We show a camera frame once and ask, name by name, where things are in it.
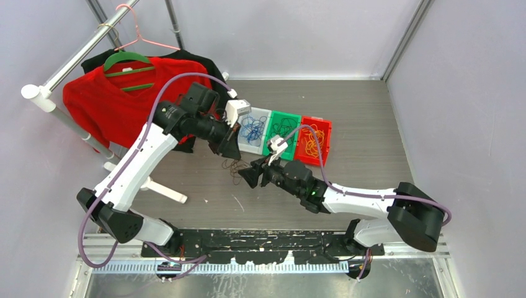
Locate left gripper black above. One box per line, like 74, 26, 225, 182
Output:
194, 113, 241, 160

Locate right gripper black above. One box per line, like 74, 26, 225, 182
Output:
238, 152, 303, 198

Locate cable bundle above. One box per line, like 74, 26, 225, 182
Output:
221, 158, 251, 186

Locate brown cable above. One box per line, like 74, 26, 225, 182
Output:
271, 117, 301, 147

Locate yellow cable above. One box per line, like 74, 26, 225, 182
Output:
303, 123, 326, 159

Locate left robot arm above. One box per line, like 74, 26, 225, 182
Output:
76, 83, 251, 256

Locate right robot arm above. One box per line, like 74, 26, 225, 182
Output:
238, 157, 450, 255

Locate white plastic bin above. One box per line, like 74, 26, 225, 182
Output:
238, 107, 272, 155

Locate black t-shirt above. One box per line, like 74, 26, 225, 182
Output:
81, 49, 231, 153

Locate green plastic bin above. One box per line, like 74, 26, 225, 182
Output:
262, 111, 301, 161

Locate red plastic bin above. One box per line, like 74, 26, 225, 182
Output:
294, 116, 332, 166

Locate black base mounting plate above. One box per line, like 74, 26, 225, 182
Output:
141, 228, 385, 266

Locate red t-shirt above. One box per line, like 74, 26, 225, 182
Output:
63, 57, 211, 148

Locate green clothes hanger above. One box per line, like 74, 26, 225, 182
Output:
103, 50, 154, 78

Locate white clothes rack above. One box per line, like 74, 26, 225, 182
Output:
21, 1, 187, 207

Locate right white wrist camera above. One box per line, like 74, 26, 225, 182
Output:
267, 135, 288, 166

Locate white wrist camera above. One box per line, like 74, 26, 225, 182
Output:
267, 135, 288, 166
225, 99, 251, 127

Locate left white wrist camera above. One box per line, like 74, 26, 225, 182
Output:
225, 99, 251, 127

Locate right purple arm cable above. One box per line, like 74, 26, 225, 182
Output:
281, 124, 453, 227

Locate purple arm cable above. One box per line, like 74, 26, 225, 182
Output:
78, 73, 238, 269
281, 124, 453, 227

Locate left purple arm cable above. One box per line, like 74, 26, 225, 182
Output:
78, 73, 238, 269

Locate white slotted cable duct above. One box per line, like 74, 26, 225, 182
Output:
93, 260, 349, 275

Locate pink wire hanger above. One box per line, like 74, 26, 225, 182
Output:
114, 4, 180, 50

